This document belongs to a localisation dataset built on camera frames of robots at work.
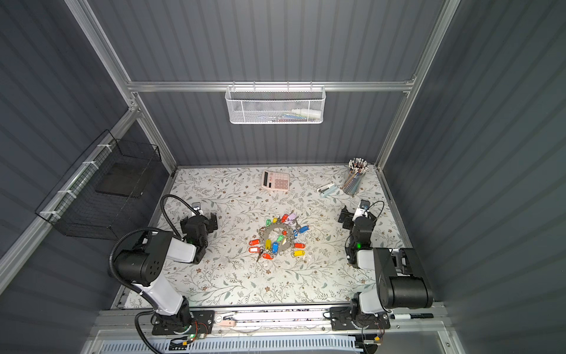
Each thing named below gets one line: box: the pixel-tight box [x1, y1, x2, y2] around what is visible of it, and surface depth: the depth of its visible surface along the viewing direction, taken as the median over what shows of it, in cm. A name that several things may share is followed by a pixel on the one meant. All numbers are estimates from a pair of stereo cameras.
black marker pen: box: [390, 312, 435, 320], surface depth 75 cm
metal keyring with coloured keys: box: [248, 210, 311, 262], surface depth 95 cm
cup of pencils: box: [340, 157, 369, 196], surface depth 101 cm
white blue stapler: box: [316, 182, 340, 198], surface depth 111 cm
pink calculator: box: [261, 169, 291, 192], surface depth 114 cm
